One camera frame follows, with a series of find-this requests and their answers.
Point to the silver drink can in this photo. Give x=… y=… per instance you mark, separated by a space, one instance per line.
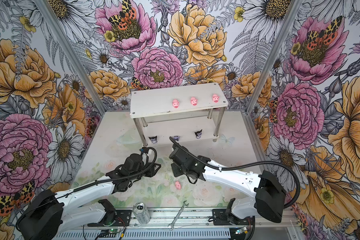
x=141 y=213

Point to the silver wrench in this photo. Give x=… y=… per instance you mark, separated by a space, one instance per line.
x=172 y=224

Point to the green circuit board right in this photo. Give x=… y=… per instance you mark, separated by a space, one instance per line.
x=241 y=231

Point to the black purple kuromi toy back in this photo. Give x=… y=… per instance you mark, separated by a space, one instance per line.
x=198 y=134

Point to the green circuit board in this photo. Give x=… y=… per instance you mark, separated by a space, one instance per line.
x=112 y=233
x=241 y=231

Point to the white two-tier shelf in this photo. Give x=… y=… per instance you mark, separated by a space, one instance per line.
x=190 y=113

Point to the black white kuromi toy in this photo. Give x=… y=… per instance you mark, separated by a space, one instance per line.
x=154 y=140

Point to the green circuit board left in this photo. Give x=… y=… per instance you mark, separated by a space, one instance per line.
x=112 y=233

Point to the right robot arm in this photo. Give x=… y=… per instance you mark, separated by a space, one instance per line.
x=265 y=196

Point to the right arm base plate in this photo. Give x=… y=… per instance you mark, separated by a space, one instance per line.
x=221 y=218

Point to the aluminium front rail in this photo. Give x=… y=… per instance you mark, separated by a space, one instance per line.
x=191 y=218

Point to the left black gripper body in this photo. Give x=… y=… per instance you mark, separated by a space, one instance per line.
x=149 y=173

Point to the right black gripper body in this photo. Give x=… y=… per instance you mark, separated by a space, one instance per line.
x=178 y=170

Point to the pink pig toy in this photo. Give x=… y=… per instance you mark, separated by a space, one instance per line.
x=178 y=185
x=175 y=103
x=194 y=101
x=215 y=98

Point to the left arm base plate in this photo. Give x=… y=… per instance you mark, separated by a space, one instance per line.
x=117 y=218

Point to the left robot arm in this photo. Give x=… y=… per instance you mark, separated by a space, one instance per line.
x=52 y=213

